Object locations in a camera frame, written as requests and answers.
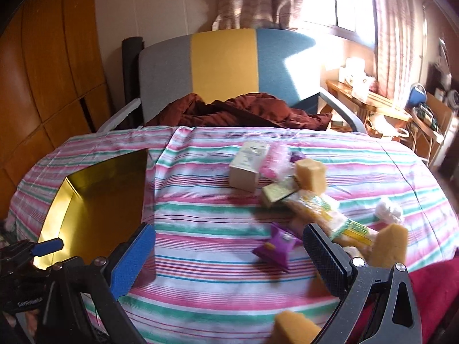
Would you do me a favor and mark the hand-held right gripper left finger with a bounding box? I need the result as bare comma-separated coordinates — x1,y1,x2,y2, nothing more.
45,222,157,344

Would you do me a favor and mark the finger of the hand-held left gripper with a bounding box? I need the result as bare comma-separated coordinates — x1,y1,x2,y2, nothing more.
30,237,64,257

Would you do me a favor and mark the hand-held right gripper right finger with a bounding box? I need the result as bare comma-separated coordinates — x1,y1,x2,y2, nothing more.
302,222,424,344

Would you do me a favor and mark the cracker packet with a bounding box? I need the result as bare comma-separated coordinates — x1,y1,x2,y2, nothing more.
287,190,379,255

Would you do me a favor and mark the purple snack packet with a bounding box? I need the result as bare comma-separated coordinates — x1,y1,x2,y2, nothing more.
252,222,304,273

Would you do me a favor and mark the red box with gold lining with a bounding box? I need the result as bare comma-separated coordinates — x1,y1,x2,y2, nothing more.
38,148,156,282

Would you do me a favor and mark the yellow sponge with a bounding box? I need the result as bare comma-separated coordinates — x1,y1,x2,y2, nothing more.
371,223,409,267
274,311,323,344
294,158,327,192

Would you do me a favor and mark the green carton box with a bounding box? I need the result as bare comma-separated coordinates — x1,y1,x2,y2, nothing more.
261,181,299,208

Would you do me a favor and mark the white plastic wrap ball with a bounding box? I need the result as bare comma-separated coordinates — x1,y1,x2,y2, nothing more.
375,198,405,223

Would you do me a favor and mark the pink packet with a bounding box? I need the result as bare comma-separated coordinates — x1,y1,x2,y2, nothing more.
260,143,292,181

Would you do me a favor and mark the beige carton box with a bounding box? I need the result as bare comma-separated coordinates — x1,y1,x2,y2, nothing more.
229,141,269,192

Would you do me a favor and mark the red cloth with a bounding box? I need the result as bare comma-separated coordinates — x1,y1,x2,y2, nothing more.
355,261,459,344

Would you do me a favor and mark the brown quilted jacket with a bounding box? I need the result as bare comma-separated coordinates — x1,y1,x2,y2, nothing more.
145,92,332,130

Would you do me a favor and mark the wooden side table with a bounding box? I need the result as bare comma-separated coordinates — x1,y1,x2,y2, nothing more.
326,79,413,135

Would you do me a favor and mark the white printed mug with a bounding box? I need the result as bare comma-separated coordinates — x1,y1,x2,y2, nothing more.
352,73,374,98

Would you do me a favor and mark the wooden wardrobe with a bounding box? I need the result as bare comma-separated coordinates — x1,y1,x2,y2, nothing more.
0,0,115,219

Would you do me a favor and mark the blue folding chair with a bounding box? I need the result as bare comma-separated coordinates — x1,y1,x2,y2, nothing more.
409,82,428,107

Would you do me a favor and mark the white container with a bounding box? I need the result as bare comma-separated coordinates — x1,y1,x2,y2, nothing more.
339,57,366,83

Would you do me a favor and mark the black chair back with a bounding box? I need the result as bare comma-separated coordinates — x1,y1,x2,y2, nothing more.
122,36,145,115

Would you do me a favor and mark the grey yellow blue armchair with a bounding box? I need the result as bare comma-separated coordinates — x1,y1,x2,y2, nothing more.
97,28,368,133

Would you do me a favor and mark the window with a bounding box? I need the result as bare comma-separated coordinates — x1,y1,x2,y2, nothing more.
303,0,377,45

